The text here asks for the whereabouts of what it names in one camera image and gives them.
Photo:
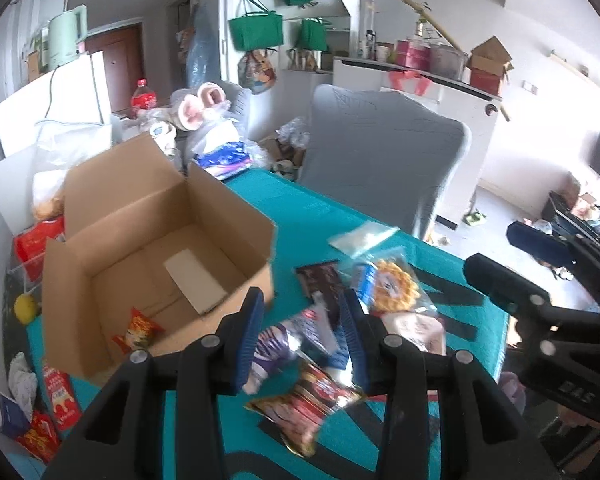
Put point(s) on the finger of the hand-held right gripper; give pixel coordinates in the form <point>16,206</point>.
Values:
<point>495,275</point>
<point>535,240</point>

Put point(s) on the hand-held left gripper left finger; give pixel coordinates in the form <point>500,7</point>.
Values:
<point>247,345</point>

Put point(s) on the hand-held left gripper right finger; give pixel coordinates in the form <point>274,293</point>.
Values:
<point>355,345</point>

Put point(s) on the purple snack packet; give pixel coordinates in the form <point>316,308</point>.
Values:
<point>285,340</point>

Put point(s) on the small blue white bottle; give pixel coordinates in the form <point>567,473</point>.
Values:
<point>366,282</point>

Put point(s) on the beige pink snack packet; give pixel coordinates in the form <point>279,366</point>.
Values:
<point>420,330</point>

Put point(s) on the yellow round snack packet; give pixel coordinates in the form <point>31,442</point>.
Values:
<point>397,285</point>

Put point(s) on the dark brown snack packet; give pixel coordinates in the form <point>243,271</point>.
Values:
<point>322,277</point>

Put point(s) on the dark red snack packet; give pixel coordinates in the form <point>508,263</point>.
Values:
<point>300,405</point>

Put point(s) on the clear packet white contents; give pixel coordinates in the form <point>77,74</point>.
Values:
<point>362,237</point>

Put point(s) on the small green toy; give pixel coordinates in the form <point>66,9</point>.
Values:
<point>474,218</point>

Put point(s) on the orange snack packet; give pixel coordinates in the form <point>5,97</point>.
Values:
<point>137,332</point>

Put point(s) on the teal tablecloth black letters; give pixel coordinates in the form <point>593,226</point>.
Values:
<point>300,210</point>

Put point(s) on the white cabinet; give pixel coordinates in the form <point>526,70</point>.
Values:
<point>460,105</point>

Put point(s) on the grey covered chair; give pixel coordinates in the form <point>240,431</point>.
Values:
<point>380,160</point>
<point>240,105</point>

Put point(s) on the red gift box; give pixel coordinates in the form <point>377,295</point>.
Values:
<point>485,82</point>

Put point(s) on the blue white tissue pack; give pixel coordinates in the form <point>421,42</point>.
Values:
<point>225,157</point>

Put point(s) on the small open cardboard box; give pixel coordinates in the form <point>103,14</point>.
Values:
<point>490,55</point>

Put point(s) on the red printed packet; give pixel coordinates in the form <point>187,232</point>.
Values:
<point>60,395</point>
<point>40,437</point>

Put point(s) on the silver grey bag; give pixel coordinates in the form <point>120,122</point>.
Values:
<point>447,62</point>

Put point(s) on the red ribbon bow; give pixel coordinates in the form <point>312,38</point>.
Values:
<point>410,82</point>

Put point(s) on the white plastic bag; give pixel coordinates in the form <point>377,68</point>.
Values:
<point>292,132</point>

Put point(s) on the pink gift boxes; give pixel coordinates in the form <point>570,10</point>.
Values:
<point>412,55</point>

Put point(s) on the yellow lemon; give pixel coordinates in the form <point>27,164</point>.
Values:
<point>25,308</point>

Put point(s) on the white crumpled cloth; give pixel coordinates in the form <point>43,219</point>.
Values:
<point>24,380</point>

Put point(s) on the red plastic bag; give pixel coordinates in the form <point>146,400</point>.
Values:
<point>35,247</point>

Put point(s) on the blue book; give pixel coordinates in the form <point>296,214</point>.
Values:
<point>14,412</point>

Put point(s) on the grey pink plush toy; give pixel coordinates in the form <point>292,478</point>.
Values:
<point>195,107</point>

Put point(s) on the clear bag with buns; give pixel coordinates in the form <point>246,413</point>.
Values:
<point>47,200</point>

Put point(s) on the red cola bottle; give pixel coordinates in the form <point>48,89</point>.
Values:
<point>142,97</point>

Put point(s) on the patterned tote bag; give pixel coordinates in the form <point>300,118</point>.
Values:
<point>257,72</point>

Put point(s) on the tall glass bottle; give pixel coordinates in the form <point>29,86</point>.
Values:
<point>370,20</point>

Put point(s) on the hanging clear plastic wrap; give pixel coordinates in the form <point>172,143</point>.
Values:
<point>202,45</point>

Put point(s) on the brown door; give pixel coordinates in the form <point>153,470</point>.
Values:
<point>122,65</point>

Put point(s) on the large green tote bag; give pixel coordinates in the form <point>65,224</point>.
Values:
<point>255,30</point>

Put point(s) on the pale green kettle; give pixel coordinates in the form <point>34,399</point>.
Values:
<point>65,35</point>

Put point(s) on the wooden wall rail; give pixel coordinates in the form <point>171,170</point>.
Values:
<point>580,71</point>

